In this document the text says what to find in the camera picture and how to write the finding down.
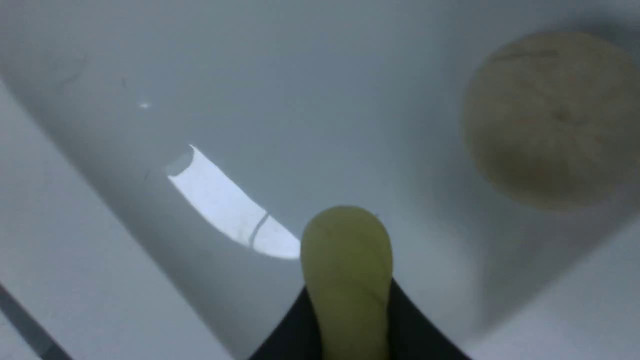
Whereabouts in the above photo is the white rectangular plate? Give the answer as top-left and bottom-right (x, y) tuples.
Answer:
(1, 0), (639, 360)

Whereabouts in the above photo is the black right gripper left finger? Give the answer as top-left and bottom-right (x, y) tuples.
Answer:
(249, 287), (323, 360)

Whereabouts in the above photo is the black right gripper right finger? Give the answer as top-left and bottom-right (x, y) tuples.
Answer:
(387, 279), (470, 360)

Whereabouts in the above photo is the beige steamed bun on plate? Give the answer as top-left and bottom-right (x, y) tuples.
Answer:
(461, 30), (639, 208)

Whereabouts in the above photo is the yellow steamed bun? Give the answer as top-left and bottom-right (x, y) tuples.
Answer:
(300, 205), (393, 360)

